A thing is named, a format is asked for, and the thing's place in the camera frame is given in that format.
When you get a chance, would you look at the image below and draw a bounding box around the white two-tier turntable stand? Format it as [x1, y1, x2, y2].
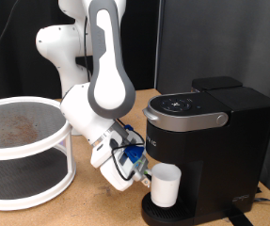
[0, 96, 77, 212]

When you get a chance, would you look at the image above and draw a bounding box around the black Keurig coffee machine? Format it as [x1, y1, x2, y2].
[141, 86, 270, 226]

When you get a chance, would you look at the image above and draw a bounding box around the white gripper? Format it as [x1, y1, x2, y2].
[99, 155, 153, 193]

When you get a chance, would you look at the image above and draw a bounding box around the white mug with green tape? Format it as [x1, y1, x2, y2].
[150, 163, 183, 209]

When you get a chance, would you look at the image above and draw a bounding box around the black camera cable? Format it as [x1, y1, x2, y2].
[83, 15, 147, 183]

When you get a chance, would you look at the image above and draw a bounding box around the black tape strip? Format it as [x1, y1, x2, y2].
[224, 212, 254, 226]

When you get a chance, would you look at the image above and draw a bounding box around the black machine power cable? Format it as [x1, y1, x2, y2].
[254, 187, 270, 208]

